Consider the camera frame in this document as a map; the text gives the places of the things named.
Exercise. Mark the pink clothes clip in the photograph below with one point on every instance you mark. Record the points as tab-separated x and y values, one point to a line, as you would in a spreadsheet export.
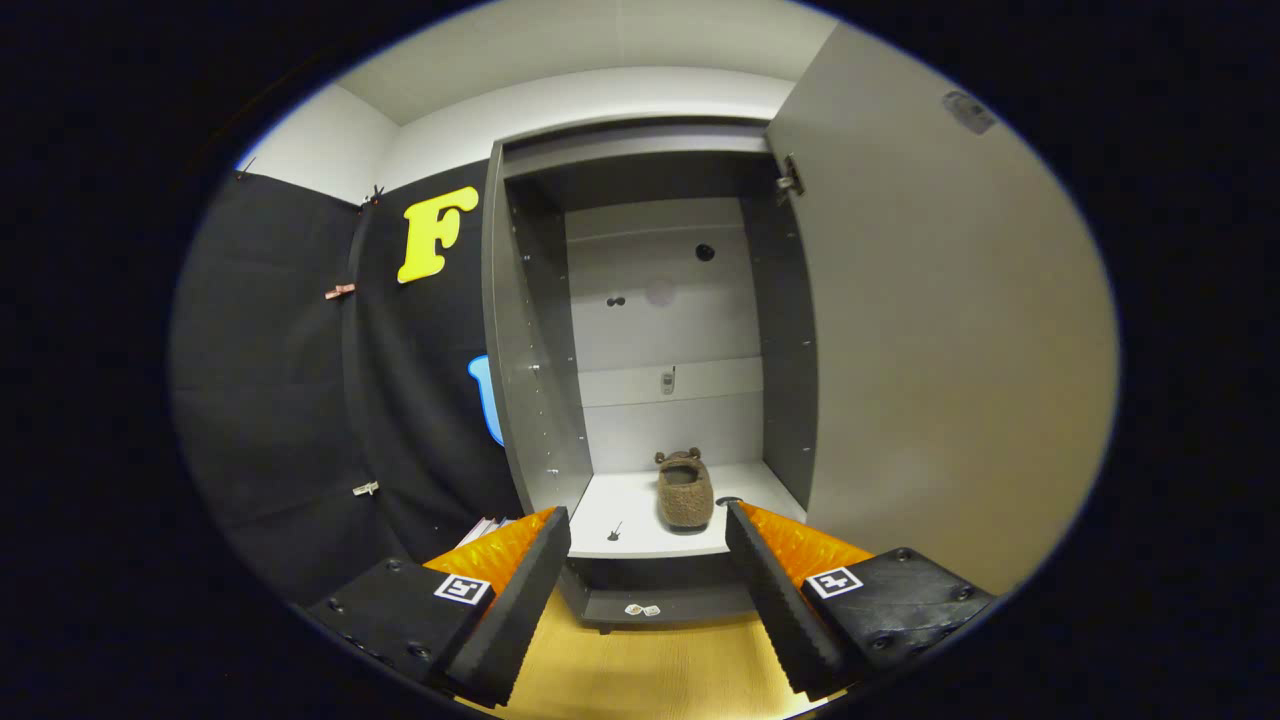
340	291

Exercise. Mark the silver clothes clip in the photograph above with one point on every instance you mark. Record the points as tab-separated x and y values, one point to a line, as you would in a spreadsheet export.
366	488

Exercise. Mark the blue cover book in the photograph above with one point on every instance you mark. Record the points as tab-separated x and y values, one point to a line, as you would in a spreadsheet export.
485	530

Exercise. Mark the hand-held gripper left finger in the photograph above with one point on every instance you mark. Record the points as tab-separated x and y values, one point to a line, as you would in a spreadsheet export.
515	610

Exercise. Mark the black binder clip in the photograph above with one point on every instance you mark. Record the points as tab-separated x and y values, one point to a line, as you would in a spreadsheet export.
375	194
246	168

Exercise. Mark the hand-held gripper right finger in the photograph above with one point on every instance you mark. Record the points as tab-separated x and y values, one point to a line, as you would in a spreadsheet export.
785	610

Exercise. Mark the metal door hinge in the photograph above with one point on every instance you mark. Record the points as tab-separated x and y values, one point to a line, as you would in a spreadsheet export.
790	180

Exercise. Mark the brown fuzzy shoe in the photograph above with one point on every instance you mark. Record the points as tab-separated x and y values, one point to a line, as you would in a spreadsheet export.
685	505

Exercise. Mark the black backdrop cloth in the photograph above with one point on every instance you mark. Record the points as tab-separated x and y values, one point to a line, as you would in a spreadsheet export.
270	400

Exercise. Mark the beige shoe cabinet door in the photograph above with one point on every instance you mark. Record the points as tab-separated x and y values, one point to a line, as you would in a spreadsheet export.
950	350

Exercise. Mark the grey shoe cabinet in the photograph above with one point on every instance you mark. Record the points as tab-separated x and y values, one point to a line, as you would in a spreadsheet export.
530	400

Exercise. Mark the white cabinet shelf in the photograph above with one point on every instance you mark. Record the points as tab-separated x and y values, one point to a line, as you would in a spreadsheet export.
620	500

